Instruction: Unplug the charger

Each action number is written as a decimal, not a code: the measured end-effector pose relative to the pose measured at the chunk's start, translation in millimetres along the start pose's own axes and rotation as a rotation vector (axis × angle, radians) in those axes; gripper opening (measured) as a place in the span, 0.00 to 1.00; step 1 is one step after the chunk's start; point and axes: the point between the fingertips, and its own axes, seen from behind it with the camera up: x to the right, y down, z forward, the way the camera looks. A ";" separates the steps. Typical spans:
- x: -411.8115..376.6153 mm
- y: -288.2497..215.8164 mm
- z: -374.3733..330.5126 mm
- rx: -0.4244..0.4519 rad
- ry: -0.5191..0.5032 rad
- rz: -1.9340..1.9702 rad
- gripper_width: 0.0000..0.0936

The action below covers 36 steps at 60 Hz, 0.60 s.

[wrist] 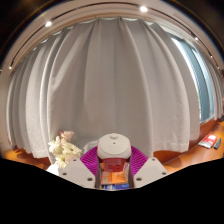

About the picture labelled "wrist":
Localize red and white packet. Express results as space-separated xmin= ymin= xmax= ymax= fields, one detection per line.
xmin=197 ymin=134 xmax=218 ymax=150

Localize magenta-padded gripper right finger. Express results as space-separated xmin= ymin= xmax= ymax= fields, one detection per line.
xmin=129 ymin=145 xmax=170 ymax=189

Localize ceiling lights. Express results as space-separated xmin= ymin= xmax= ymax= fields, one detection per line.
xmin=7 ymin=4 xmax=201 ymax=72

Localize orange flat book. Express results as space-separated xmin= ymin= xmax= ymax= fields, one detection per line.
xmin=100 ymin=169 xmax=129 ymax=186

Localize red and white charger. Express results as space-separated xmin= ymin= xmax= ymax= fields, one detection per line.
xmin=96 ymin=132 xmax=132 ymax=173

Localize white and pink flowers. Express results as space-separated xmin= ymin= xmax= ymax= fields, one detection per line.
xmin=47 ymin=130 xmax=84 ymax=170

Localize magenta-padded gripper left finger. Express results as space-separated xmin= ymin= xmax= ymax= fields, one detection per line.
xmin=58 ymin=146 xmax=100 ymax=190

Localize window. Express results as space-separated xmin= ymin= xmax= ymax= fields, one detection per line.
xmin=170 ymin=35 xmax=217 ymax=125

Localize white ceramic vase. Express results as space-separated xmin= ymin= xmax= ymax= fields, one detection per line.
xmin=45 ymin=162 xmax=62 ymax=177

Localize small dark grey object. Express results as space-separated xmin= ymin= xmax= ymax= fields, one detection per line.
xmin=213 ymin=137 xmax=223 ymax=150

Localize white curtain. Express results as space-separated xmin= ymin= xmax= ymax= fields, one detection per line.
xmin=5 ymin=16 xmax=209 ymax=160

